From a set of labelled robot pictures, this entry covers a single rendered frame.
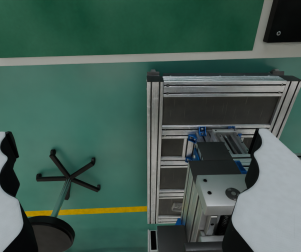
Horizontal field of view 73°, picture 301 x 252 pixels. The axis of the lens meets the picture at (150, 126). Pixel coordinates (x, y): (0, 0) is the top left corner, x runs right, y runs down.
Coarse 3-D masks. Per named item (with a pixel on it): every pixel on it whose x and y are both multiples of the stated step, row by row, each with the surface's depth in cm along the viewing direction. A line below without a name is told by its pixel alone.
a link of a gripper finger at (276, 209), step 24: (264, 144) 9; (264, 168) 8; (288, 168) 8; (264, 192) 7; (288, 192) 7; (240, 216) 6; (264, 216) 6; (288, 216) 6; (240, 240) 6; (264, 240) 6; (288, 240) 6
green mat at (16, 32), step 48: (0, 0) 42; (48, 0) 42; (96, 0) 43; (144, 0) 43; (192, 0) 43; (240, 0) 44; (0, 48) 47; (48, 48) 47; (96, 48) 48; (144, 48) 48; (192, 48) 48; (240, 48) 49
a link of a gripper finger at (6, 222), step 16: (0, 144) 9; (0, 160) 8; (0, 176) 8; (16, 176) 9; (0, 192) 7; (16, 192) 9; (0, 208) 6; (16, 208) 6; (0, 224) 6; (16, 224) 6; (0, 240) 5; (16, 240) 6; (32, 240) 6
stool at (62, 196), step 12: (60, 168) 158; (84, 168) 158; (36, 180) 164; (48, 180) 164; (60, 180) 164; (72, 180) 165; (60, 192) 151; (60, 204) 142; (36, 216) 117; (48, 216) 119; (36, 228) 116; (48, 228) 116; (60, 228) 118; (72, 228) 125; (36, 240) 122; (48, 240) 122; (60, 240) 123; (72, 240) 125
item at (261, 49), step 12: (264, 0) 44; (264, 12) 45; (264, 24) 46; (264, 48) 49; (276, 48) 49; (288, 48) 49; (300, 48) 50; (0, 60) 49; (12, 60) 49; (24, 60) 49; (36, 60) 49; (48, 60) 49; (60, 60) 49; (72, 60) 49; (84, 60) 49; (96, 60) 49; (108, 60) 50; (120, 60) 50; (132, 60) 50; (144, 60) 50; (156, 60) 50; (168, 60) 50
